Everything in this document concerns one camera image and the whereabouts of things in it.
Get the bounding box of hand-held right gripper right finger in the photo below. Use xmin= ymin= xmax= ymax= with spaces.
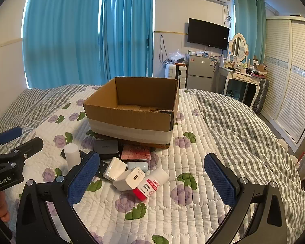
xmin=204 ymin=153 xmax=289 ymax=244

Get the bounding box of white dressing table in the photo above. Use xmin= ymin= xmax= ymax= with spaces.
xmin=215 ymin=65 xmax=263 ymax=107

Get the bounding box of white oval mirror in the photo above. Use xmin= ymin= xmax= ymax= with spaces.
xmin=229 ymin=34 xmax=247 ymax=63

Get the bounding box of white floral quilt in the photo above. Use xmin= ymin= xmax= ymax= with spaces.
xmin=0 ymin=85 xmax=244 ymax=244

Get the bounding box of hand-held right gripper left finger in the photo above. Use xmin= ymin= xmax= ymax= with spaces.
xmin=15 ymin=151 xmax=101 ymax=244

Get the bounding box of black wall cable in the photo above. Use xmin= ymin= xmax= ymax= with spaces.
xmin=160 ymin=34 xmax=169 ymax=68

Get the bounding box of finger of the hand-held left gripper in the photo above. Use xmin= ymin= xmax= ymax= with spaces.
xmin=0 ymin=126 xmax=23 ymax=148
xmin=0 ymin=137 xmax=44 ymax=165

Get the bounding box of silver small fridge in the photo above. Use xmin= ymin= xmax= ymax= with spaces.
xmin=187 ymin=54 xmax=216 ymax=90

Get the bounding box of black wall television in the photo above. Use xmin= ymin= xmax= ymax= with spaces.
xmin=187 ymin=18 xmax=230 ymax=51

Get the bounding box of black remote control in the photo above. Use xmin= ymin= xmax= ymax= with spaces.
xmin=60 ymin=149 xmax=112 ymax=180

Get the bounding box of white cube charger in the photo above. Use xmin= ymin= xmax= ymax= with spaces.
xmin=113 ymin=167 xmax=146 ymax=191

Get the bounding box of pink packet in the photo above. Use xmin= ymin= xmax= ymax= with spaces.
xmin=121 ymin=144 xmax=152 ymax=161

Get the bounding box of white bottle with red cap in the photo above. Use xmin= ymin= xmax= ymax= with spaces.
xmin=133 ymin=169 xmax=168 ymax=201

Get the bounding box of dark grey suitcase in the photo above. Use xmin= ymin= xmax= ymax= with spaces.
xmin=252 ymin=77 xmax=270 ymax=115

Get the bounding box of white cylindrical bottle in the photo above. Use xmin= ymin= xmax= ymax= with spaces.
xmin=63 ymin=143 xmax=82 ymax=169

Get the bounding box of narrow blue curtain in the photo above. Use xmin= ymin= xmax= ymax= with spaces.
xmin=99 ymin=0 xmax=154 ymax=85

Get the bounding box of wide blue curtain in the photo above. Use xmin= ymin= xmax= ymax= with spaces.
xmin=22 ymin=0 xmax=110 ymax=89

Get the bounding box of clear plastic bag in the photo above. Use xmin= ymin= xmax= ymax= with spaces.
xmin=168 ymin=49 xmax=187 ymax=65

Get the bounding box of brown cardboard box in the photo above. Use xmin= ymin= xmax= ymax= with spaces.
xmin=83 ymin=77 xmax=180 ymax=149

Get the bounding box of dark grey power bank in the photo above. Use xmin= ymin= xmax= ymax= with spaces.
xmin=94 ymin=139 xmax=119 ymax=154

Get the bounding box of small white capsule bottle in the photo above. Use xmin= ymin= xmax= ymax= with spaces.
xmin=127 ymin=161 xmax=150 ymax=171

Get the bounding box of air conditioner cable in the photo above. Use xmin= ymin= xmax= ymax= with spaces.
xmin=222 ymin=4 xmax=232 ymax=22

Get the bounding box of white rounded charger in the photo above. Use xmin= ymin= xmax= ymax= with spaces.
xmin=103 ymin=157 xmax=127 ymax=181

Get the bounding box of white slatted wardrobe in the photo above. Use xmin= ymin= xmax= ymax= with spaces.
xmin=259 ymin=15 xmax=305 ymax=150

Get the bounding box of teal storage basket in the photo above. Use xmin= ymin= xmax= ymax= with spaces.
xmin=225 ymin=89 xmax=241 ymax=99

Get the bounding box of white suitcase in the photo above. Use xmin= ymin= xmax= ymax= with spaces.
xmin=166 ymin=63 xmax=188 ymax=88

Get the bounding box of teal curtain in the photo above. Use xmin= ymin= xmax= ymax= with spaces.
xmin=232 ymin=0 xmax=267 ymax=74

